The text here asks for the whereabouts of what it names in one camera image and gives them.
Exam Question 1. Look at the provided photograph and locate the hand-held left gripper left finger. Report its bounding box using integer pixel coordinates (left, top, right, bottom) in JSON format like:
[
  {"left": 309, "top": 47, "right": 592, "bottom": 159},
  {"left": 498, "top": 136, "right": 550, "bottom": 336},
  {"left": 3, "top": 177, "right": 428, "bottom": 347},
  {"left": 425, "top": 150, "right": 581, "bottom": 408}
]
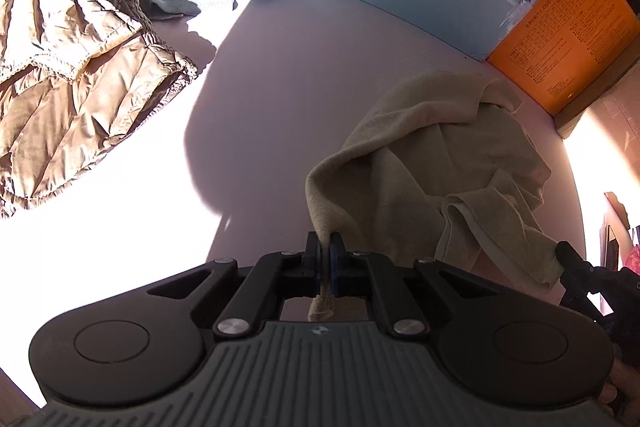
[{"left": 147, "top": 232, "right": 323, "bottom": 341}]

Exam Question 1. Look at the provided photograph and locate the orange printed box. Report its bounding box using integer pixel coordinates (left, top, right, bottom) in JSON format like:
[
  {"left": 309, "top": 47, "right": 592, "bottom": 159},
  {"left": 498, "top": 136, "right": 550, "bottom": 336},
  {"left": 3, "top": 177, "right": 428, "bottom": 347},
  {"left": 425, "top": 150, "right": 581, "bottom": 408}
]
[{"left": 487, "top": 0, "right": 640, "bottom": 116}]

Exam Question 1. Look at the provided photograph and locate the brown cardboard box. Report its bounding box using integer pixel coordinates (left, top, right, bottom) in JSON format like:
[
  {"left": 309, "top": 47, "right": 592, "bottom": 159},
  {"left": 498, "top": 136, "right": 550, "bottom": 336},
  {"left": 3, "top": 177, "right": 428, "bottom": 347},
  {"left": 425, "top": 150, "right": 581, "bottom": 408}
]
[{"left": 552, "top": 61, "right": 640, "bottom": 140}]

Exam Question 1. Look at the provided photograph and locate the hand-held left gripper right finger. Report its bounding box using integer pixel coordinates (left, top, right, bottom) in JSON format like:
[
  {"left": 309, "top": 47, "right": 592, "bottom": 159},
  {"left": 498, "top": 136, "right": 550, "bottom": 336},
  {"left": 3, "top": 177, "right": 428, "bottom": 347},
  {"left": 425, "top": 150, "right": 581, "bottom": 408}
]
[{"left": 327, "top": 232, "right": 502, "bottom": 338}]

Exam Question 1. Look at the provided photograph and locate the brown puffer jacket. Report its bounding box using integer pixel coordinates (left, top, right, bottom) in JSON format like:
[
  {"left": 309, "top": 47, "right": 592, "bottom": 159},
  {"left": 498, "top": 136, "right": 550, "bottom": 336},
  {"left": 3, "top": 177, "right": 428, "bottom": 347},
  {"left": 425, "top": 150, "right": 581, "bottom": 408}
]
[{"left": 0, "top": 0, "right": 219, "bottom": 219}]

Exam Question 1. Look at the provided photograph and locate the beige t-shirt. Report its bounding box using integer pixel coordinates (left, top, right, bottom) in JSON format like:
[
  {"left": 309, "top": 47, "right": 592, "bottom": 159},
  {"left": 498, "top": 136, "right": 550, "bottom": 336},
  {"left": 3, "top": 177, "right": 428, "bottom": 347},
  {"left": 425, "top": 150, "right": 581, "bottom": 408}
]
[{"left": 305, "top": 69, "right": 561, "bottom": 324}]

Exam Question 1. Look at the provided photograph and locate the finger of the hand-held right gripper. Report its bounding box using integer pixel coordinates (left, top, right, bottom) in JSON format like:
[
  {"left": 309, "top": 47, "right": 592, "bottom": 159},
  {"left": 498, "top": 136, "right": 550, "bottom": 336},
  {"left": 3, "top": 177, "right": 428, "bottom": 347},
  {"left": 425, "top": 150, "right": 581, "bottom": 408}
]
[{"left": 555, "top": 240, "right": 609, "bottom": 324}]

